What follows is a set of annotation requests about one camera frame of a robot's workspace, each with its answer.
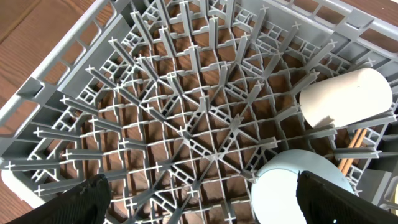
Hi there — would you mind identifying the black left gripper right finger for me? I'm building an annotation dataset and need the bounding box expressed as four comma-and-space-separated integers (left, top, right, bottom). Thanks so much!
296, 170, 397, 224

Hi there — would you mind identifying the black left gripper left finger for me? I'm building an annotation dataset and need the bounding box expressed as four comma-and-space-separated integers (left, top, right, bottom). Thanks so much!
8, 174, 111, 224

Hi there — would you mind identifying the wooden chopsticks pair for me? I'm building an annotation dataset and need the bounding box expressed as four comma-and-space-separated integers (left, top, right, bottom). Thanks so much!
338, 129, 367, 176

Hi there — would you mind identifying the grey dishwasher rack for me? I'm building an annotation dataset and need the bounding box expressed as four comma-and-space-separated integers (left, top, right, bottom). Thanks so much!
0, 0, 398, 224

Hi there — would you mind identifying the light blue bowl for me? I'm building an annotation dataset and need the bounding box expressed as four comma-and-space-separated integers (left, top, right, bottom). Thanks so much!
251, 149, 354, 224

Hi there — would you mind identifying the white plastic cup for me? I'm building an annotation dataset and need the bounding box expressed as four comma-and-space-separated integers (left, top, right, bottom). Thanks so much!
298, 67, 394, 129

